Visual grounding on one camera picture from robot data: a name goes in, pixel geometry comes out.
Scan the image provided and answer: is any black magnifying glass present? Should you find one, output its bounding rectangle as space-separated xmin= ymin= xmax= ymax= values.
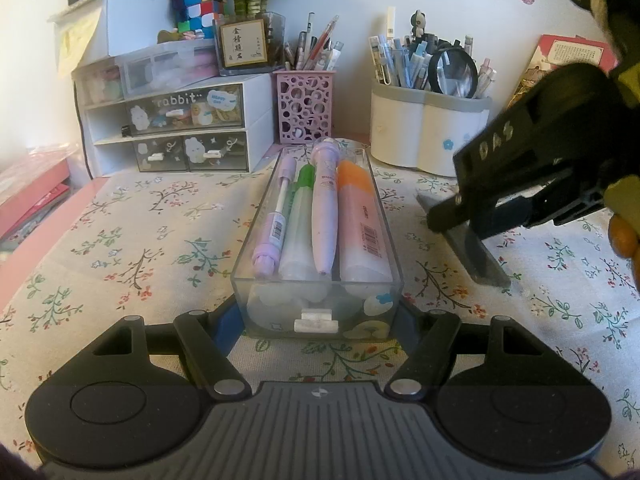
xmin=428 ymin=47 xmax=478 ymax=98

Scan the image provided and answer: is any wide clear sticker drawer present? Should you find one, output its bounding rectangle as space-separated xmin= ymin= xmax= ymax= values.
xmin=124 ymin=84 xmax=246 ymax=135

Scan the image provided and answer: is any pink folder stack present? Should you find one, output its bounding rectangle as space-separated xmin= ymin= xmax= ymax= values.
xmin=0 ymin=155 xmax=71 ymax=241

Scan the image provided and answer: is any white box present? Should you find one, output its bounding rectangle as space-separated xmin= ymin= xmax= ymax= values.
xmin=47 ymin=0 xmax=183 ymax=68

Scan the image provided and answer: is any pink perforated pen holder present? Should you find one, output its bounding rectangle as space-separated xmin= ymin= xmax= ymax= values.
xmin=272 ymin=70 xmax=336 ymax=145

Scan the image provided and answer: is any multicoloured puzzle cube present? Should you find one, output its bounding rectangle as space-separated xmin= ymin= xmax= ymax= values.
xmin=175 ymin=0 xmax=226 ymax=41

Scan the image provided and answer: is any person's right hand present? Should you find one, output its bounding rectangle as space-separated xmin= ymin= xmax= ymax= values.
xmin=609 ymin=215 xmax=640 ymax=291

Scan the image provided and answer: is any white desktop drawer organizer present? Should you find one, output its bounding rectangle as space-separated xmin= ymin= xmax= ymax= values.
xmin=72 ymin=72 xmax=278 ymax=178

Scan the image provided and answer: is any yellow sticky note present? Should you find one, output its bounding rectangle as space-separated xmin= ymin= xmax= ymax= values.
xmin=57 ymin=12 xmax=101 ymax=78

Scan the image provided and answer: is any green highlighter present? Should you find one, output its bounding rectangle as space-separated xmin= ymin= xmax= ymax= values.
xmin=278 ymin=162 xmax=316 ymax=281

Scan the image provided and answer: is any floral tablecloth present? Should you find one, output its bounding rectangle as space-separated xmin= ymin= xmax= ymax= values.
xmin=0 ymin=135 xmax=640 ymax=480

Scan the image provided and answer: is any black cable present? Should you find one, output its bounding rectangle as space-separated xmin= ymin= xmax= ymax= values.
xmin=74 ymin=80 xmax=93 ymax=178

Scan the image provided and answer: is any cluster of slim gel pens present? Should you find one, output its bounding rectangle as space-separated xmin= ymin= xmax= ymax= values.
xmin=284 ymin=11 xmax=346 ymax=72

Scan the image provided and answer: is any cluster of blue capped pens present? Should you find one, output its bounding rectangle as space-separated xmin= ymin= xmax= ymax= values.
xmin=369 ymin=7 xmax=498 ymax=101

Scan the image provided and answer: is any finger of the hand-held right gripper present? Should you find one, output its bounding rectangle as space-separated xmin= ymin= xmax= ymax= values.
xmin=480 ymin=195 xmax=538 ymax=238
xmin=426 ymin=162 xmax=573 ymax=233

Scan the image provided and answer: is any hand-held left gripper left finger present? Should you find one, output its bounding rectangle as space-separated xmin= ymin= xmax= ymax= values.
xmin=65 ymin=300 xmax=252 ymax=402

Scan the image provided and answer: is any orange highlighter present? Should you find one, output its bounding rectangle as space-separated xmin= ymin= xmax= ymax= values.
xmin=336 ymin=159 xmax=393 ymax=283

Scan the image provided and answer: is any fat lilac pen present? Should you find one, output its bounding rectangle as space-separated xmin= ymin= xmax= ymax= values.
xmin=311 ymin=137 xmax=341 ymax=276

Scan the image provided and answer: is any glass vase with label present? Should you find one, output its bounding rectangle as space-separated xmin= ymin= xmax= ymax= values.
xmin=214 ymin=11 xmax=286 ymax=77

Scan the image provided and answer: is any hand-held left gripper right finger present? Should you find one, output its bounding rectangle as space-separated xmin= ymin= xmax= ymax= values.
xmin=384 ymin=300 xmax=571 ymax=402

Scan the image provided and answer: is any red book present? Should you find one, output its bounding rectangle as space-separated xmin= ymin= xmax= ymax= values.
xmin=507 ymin=34 xmax=621 ymax=111

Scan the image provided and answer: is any white pen holder grey rim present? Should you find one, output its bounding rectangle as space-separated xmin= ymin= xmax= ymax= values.
xmin=370 ymin=82 xmax=493 ymax=178

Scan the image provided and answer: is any clear plastic storage box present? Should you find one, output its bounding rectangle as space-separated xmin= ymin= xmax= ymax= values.
xmin=120 ymin=42 xmax=221 ymax=98
xmin=72 ymin=57 xmax=127 ymax=108

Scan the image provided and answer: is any small clear drawer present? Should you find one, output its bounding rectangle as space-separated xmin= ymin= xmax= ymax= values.
xmin=184 ymin=131 xmax=248 ymax=172
xmin=132 ymin=136 xmax=187 ymax=173

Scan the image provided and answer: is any dark grey ruler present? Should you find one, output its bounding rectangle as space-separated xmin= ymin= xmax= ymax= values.
xmin=416 ymin=190 xmax=512 ymax=288

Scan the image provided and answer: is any thin purple barcode pen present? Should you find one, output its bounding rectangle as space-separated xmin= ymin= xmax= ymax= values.
xmin=251 ymin=156 xmax=298 ymax=277

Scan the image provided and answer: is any clear plastic drawer tray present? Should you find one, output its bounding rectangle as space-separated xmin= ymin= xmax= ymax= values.
xmin=231 ymin=137 xmax=405 ymax=343

